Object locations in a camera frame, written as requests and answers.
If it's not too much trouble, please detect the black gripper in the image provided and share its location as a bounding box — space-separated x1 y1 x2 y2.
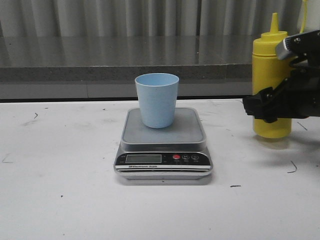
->
242 47 320 124

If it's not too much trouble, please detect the yellow squeeze bottle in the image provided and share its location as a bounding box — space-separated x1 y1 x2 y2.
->
252 12 297 139

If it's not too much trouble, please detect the light blue plastic cup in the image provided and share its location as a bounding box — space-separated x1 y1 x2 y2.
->
135 73 180 129

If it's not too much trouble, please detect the silver electronic kitchen scale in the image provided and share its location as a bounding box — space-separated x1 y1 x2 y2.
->
113 107 213 181

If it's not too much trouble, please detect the white container on ledge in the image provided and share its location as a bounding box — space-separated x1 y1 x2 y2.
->
297 0 320 33

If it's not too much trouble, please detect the grey stone counter ledge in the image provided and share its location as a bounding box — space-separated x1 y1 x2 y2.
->
0 35 253 102

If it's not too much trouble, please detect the white pleated curtain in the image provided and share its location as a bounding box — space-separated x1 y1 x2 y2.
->
0 0 302 37

